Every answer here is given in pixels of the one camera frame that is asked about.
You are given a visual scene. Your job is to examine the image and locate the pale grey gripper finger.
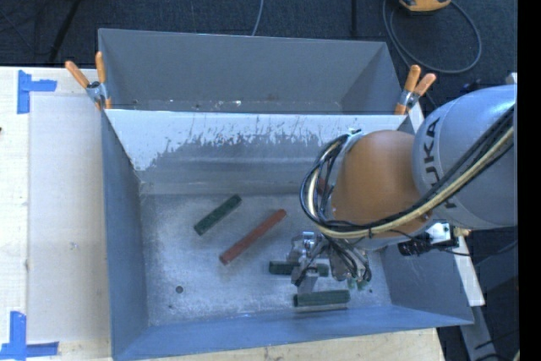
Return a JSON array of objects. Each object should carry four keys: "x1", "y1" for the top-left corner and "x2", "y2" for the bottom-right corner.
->
[
  {"x1": 288, "y1": 231, "x2": 316, "y2": 265},
  {"x1": 297, "y1": 267, "x2": 320, "y2": 297}
]

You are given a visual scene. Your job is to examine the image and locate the dark green flat block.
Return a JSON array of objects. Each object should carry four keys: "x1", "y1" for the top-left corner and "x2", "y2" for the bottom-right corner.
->
[
  {"x1": 292, "y1": 288, "x2": 352, "y2": 309},
  {"x1": 193, "y1": 194, "x2": 243, "y2": 237},
  {"x1": 268, "y1": 260, "x2": 331, "y2": 278}
]

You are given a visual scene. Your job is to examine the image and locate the red-brown flat block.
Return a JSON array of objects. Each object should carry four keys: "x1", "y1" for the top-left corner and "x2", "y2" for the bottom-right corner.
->
[{"x1": 218, "y1": 208, "x2": 288, "y2": 266}]

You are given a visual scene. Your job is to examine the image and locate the grey metal bin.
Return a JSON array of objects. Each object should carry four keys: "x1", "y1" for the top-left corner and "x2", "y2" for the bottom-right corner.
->
[{"x1": 97, "y1": 28, "x2": 475, "y2": 361}]

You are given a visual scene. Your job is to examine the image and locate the black cylinder on white bracket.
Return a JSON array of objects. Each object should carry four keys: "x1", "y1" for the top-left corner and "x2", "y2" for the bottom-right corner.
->
[{"x1": 396, "y1": 222, "x2": 461, "y2": 258}]

